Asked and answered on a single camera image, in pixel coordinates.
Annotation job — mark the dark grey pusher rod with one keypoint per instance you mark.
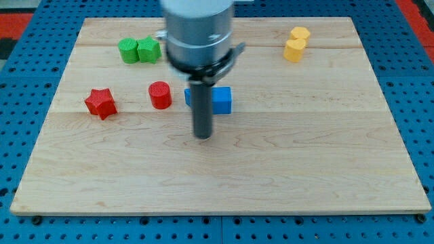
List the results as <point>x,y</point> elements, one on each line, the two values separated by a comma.
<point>201,107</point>

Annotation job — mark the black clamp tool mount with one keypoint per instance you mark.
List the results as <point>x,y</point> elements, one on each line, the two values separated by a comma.
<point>210,73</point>

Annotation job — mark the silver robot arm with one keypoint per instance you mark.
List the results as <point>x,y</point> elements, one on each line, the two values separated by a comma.
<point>198,44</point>

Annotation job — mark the red star block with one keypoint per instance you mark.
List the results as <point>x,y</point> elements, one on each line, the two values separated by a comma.
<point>100,102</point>

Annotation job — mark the blue cube block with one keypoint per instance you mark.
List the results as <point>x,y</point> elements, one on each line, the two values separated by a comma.
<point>221,100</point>

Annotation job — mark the red cylinder block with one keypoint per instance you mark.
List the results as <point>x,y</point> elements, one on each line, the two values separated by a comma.
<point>160,95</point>

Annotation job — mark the green cylinder block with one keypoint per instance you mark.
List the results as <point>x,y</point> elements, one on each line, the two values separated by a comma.
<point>128,50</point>

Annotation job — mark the yellow heart block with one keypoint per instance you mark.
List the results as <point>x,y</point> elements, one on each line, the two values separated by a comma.
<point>294,49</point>

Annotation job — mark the yellow hexagon block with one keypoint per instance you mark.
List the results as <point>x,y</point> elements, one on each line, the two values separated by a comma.
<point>300,32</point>

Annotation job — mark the wooden board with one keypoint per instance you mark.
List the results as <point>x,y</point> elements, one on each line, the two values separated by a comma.
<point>314,137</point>

